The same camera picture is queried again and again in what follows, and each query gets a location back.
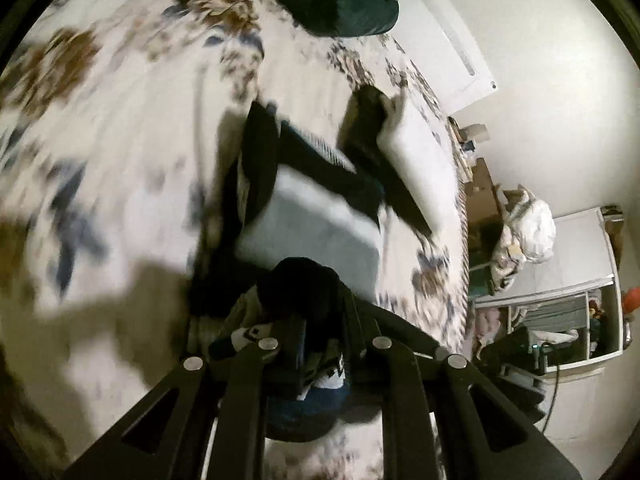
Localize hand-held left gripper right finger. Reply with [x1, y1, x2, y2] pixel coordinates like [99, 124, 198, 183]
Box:
[344, 285, 584, 480]

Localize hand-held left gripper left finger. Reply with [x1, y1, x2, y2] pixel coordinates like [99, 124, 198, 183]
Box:
[62, 317, 308, 480]

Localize striped knit sweater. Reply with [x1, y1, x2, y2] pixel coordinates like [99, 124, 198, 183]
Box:
[189, 101, 387, 442]

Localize black bag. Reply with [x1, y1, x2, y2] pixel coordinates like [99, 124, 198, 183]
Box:
[481, 324, 549, 425]

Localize white open wardrobe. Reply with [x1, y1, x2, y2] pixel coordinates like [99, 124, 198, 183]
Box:
[470, 204, 632, 377]

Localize brown cardboard box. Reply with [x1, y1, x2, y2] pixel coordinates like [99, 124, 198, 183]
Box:
[462, 157, 507, 233]

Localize white folded garment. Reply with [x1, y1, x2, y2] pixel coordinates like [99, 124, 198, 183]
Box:
[376, 95, 457, 233]

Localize black folded garment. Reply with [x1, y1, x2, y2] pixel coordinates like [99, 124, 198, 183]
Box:
[337, 85, 435, 238]

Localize bed with floral sheet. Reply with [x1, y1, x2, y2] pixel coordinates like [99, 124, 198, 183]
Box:
[0, 0, 498, 480]

